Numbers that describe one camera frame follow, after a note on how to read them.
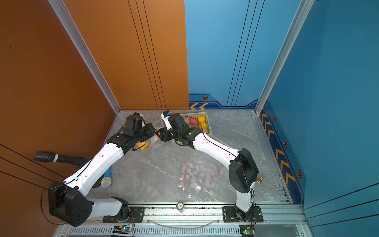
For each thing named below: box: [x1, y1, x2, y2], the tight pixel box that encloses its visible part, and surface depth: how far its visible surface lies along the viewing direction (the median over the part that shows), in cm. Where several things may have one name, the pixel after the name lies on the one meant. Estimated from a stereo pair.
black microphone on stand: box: [33, 151, 90, 168], surface depth 63 cm
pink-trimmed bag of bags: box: [177, 153, 227, 202], surface depth 85 cm
